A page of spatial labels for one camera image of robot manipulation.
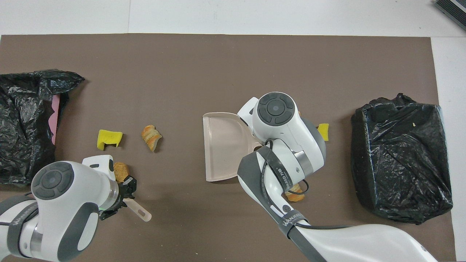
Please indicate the dark ribbed panel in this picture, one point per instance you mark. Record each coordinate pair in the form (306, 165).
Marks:
(453, 11)

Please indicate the black bag lined pink bin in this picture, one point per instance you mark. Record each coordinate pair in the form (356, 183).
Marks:
(25, 120)

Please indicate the yellow sponge piece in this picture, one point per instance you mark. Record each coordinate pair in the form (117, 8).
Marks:
(107, 138)
(323, 131)

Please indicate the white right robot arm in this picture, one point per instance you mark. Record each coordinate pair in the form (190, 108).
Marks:
(287, 127)

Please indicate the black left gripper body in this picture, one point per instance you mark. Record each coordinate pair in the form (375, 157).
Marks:
(122, 198)

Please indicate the brown table mat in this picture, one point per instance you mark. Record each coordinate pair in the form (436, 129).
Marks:
(218, 65)

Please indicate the brown bread roll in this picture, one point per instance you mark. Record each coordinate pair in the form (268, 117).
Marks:
(121, 171)

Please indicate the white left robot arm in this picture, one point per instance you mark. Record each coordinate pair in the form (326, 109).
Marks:
(62, 203)

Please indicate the beige brush black bristles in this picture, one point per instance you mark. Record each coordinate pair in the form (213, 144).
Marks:
(140, 213)

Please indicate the beige plastic dustpan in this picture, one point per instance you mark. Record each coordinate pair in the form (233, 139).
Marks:
(222, 145)

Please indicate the striped croissant bread piece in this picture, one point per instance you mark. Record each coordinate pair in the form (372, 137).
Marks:
(295, 196)
(151, 137)

